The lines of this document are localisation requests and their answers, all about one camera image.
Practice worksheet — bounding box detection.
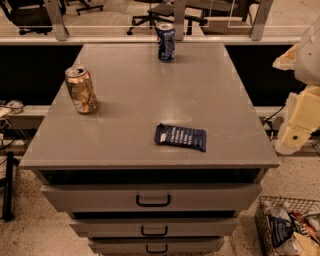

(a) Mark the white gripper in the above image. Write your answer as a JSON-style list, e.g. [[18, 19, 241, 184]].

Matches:
[[272, 17, 320, 155]]

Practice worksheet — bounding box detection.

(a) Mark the orange soda can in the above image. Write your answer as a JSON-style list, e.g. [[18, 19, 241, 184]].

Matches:
[[65, 65, 98, 114]]

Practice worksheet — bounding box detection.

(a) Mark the blue soda can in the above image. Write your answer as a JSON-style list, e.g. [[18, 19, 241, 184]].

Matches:
[[157, 23, 175, 62]]

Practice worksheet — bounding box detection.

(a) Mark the dark blue snack packet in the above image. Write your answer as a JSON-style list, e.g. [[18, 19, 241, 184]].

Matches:
[[154, 124, 207, 152]]

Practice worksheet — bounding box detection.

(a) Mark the black office chair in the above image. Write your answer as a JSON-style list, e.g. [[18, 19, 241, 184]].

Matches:
[[0, 0, 52, 35], [126, 0, 208, 36]]

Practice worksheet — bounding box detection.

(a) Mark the top grey drawer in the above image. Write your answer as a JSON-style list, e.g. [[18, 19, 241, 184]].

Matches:
[[41, 183, 262, 212]]

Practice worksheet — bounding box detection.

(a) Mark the grey drawer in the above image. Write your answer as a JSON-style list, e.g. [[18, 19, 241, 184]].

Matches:
[[41, 183, 262, 212], [70, 218, 238, 238], [88, 237, 224, 254]]

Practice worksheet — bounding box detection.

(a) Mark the middle grey drawer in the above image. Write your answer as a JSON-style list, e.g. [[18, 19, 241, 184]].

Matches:
[[70, 218, 238, 238]]

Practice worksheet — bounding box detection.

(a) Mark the bottom grey drawer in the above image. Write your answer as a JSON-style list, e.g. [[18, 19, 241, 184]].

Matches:
[[88, 237, 224, 254]]

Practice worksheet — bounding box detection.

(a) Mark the black office chair left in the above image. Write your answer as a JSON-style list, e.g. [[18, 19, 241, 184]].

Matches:
[[0, 0, 52, 35]]

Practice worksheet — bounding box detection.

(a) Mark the black stand left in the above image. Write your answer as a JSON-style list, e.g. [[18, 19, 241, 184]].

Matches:
[[1, 151, 19, 222]]

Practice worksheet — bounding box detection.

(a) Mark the black cable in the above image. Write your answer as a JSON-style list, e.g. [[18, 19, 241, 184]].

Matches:
[[261, 86, 306, 141]]

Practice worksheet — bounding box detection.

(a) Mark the wire basket with trash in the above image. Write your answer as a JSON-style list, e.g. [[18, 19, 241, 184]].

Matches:
[[255, 196, 320, 256]]

